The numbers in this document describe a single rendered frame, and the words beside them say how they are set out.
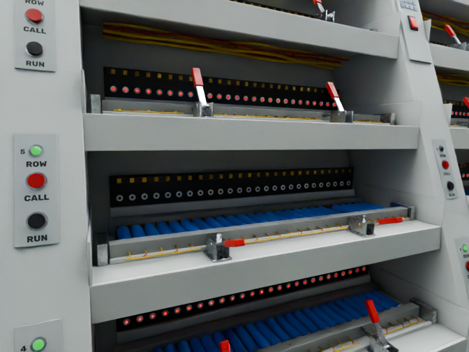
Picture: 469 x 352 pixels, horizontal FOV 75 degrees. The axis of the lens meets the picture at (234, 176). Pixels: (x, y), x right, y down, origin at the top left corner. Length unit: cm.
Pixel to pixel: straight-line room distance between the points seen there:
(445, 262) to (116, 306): 58
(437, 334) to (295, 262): 34
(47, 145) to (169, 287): 22
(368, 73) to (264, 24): 34
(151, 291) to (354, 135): 42
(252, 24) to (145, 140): 27
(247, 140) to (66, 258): 28
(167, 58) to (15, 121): 37
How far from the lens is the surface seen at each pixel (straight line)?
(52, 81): 43
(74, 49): 45
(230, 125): 45
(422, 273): 76
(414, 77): 77
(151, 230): 49
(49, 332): 39
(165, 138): 42
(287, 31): 60
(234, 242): 36
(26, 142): 41
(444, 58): 91
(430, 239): 69
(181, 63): 71
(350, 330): 63
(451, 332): 75
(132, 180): 55
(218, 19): 54
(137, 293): 40
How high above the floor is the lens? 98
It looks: 9 degrees up
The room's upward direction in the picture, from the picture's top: 7 degrees counter-clockwise
